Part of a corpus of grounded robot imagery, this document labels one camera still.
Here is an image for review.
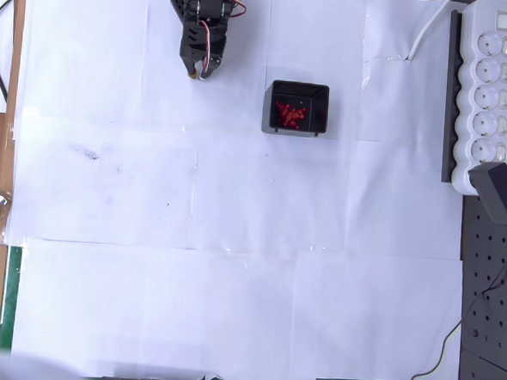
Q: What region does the black power adapter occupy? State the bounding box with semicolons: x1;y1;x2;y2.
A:
465;159;507;227

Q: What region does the thin black adapter cable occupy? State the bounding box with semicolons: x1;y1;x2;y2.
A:
408;217;507;380

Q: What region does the black plastic bin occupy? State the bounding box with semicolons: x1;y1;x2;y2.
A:
260;79;332;138

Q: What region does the brown wooden board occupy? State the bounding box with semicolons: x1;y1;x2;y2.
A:
0;0;28;352

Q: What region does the white power strip cable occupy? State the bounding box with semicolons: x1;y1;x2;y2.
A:
406;0;456;64

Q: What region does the green cutting mat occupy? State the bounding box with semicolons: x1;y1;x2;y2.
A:
0;244;465;380

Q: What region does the black perforated pegboard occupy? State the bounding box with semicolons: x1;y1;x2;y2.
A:
451;0;507;380

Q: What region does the blurry grey object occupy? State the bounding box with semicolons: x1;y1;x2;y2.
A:
0;336;84;380

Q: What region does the white paper table cover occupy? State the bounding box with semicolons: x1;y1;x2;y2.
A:
0;0;484;380

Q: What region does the white power strip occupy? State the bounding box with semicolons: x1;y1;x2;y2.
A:
449;0;507;199

